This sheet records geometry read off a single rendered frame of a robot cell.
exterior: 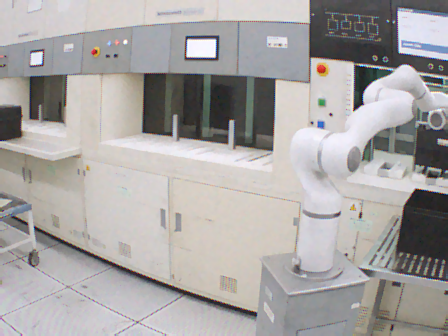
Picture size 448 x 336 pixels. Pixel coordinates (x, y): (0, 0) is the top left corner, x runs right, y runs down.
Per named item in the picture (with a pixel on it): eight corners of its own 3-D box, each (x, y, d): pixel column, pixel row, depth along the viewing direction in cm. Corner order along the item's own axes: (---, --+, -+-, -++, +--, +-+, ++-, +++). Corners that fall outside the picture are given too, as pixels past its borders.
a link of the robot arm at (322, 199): (323, 221, 128) (330, 136, 123) (278, 205, 142) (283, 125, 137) (348, 213, 135) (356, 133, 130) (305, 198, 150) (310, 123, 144)
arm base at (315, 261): (297, 284, 130) (304, 225, 125) (276, 259, 148) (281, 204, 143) (352, 275, 134) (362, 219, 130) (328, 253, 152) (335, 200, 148)
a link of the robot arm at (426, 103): (433, 67, 158) (454, 103, 178) (404, 85, 167) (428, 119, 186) (441, 83, 153) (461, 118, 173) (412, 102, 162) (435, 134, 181)
